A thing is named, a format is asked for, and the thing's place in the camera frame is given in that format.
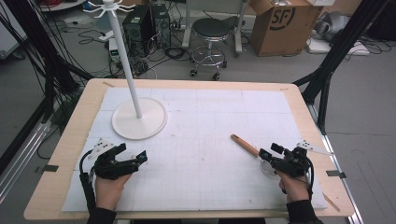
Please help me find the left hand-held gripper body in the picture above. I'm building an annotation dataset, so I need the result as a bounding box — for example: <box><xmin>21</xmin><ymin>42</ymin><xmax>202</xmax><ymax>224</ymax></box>
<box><xmin>88</xmin><ymin>138</ymin><xmax>140</xmax><ymax>181</ymax></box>

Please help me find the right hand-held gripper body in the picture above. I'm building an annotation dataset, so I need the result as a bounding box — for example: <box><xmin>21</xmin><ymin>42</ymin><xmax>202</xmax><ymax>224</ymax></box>
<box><xmin>271</xmin><ymin>139</ymin><xmax>334</xmax><ymax>179</ymax></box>

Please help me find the person's left hand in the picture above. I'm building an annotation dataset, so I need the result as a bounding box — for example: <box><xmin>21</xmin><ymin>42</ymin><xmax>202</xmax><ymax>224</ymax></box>
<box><xmin>94</xmin><ymin>173</ymin><xmax>133</xmax><ymax>212</ymax></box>

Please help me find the person's right hand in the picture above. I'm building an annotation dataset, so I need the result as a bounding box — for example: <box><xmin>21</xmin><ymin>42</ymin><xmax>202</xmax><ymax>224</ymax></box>
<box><xmin>276</xmin><ymin>169</ymin><xmax>311</xmax><ymax>204</ymax></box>

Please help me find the black tape strip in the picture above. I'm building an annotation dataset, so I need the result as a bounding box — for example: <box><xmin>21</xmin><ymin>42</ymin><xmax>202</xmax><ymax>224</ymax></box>
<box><xmin>325</xmin><ymin>169</ymin><xmax>347</xmax><ymax>180</ymax></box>
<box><xmin>35</xmin><ymin>164</ymin><xmax>60</xmax><ymax>174</ymax></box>

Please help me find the white grid mat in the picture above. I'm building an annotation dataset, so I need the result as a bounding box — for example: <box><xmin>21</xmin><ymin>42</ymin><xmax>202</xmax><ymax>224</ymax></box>
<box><xmin>61</xmin><ymin>86</ymin><xmax>329</xmax><ymax>214</ymax></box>

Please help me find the white hook rack stand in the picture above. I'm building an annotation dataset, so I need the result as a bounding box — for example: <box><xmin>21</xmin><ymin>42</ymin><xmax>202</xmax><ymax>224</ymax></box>
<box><xmin>82</xmin><ymin>0</ymin><xmax>169</xmax><ymax>141</ymax></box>

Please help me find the bench power supply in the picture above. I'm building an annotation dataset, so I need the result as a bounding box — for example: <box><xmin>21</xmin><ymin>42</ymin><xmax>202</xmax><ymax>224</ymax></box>
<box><xmin>107</xmin><ymin>37</ymin><xmax>123</xmax><ymax>64</ymax></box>

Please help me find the black metal stand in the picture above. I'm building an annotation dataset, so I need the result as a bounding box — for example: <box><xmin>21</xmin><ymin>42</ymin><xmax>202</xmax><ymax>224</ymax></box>
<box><xmin>0</xmin><ymin>0</ymin><xmax>95</xmax><ymax>125</ymax></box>
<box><xmin>292</xmin><ymin>0</ymin><xmax>391</xmax><ymax>136</ymax></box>

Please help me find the white power strip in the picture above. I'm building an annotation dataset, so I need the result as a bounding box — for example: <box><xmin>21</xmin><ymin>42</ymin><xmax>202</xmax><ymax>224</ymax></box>
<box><xmin>98</xmin><ymin>29</ymin><xmax>116</xmax><ymax>43</ymax></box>

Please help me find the cardboard box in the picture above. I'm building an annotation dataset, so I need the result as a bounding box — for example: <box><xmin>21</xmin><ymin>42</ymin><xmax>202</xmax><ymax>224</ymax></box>
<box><xmin>247</xmin><ymin>0</ymin><xmax>325</xmax><ymax>58</ymax></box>

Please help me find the black computer tower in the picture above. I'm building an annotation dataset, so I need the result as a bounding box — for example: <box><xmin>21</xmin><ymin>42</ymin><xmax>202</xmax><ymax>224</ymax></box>
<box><xmin>150</xmin><ymin>3</ymin><xmax>173</xmax><ymax>49</ymax></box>
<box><xmin>121</xmin><ymin>5</ymin><xmax>157</xmax><ymax>58</ymax></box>

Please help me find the grey bag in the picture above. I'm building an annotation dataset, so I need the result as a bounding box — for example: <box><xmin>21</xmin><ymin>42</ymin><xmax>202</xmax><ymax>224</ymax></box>
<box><xmin>313</xmin><ymin>10</ymin><xmax>352</xmax><ymax>43</ymax></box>

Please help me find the black round stool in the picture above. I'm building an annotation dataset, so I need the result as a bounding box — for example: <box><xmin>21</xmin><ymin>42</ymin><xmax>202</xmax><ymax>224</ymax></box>
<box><xmin>189</xmin><ymin>16</ymin><xmax>240</xmax><ymax>81</ymax></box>

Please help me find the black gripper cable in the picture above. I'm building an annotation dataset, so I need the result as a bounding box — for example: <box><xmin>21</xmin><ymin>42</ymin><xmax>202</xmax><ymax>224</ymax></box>
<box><xmin>304</xmin><ymin>157</ymin><xmax>316</xmax><ymax>201</ymax></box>
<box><xmin>78</xmin><ymin>149</ymin><xmax>98</xmax><ymax>213</ymax></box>

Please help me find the coiled black floor cable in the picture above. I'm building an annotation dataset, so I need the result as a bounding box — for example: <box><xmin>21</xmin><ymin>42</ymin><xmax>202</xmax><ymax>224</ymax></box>
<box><xmin>163</xmin><ymin>46</ymin><xmax>191</xmax><ymax>63</ymax></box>

